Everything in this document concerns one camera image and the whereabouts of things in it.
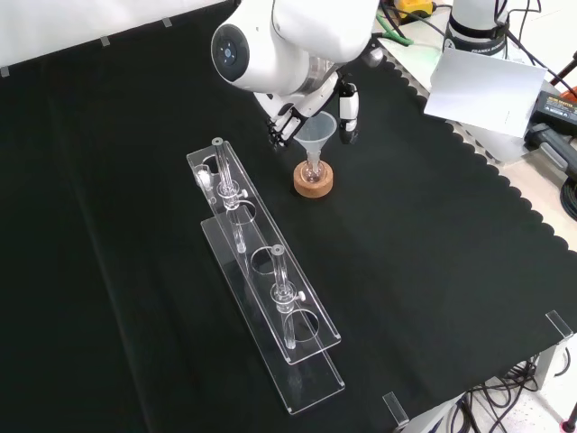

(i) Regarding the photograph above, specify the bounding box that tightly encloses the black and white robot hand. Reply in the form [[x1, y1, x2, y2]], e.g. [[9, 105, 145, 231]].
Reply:
[[253, 70, 362, 150]]

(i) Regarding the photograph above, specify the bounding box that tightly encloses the translucent plastic funnel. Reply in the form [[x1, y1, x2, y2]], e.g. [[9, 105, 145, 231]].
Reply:
[[292, 111, 339, 170]]

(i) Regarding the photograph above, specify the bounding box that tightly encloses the glass round-bottom flask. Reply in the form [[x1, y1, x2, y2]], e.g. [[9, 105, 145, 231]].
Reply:
[[301, 155, 325, 184]]

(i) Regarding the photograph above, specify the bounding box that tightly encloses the clear acrylic funnel stand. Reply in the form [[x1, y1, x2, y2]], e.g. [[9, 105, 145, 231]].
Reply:
[[186, 136, 347, 417]]

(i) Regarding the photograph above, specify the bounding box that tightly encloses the yellow stop button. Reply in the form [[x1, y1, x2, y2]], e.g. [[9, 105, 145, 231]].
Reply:
[[395, 0, 437, 20]]

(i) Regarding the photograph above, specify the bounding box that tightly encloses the pale board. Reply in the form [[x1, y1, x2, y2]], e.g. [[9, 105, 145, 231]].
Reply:
[[423, 48, 549, 137]]

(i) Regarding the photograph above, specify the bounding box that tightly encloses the black cloth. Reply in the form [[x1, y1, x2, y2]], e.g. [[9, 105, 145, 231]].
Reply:
[[0, 0, 577, 433]]

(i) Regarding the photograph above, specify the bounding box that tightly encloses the black power adapter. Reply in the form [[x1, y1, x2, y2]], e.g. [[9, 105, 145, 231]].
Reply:
[[524, 88, 577, 154]]

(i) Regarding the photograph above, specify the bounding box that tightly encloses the clear acrylic clip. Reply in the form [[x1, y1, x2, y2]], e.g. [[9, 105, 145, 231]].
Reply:
[[381, 391, 411, 428], [544, 309, 575, 340]]

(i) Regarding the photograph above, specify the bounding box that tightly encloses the cork ring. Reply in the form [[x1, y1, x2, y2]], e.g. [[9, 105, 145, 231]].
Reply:
[[292, 161, 336, 200]]

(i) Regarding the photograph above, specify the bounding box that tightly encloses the green cable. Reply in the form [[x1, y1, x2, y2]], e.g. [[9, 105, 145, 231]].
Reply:
[[376, 13, 415, 48]]

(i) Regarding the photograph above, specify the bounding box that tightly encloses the black cable bundle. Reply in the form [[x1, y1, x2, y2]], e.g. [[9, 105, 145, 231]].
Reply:
[[445, 358, 549, 433]]

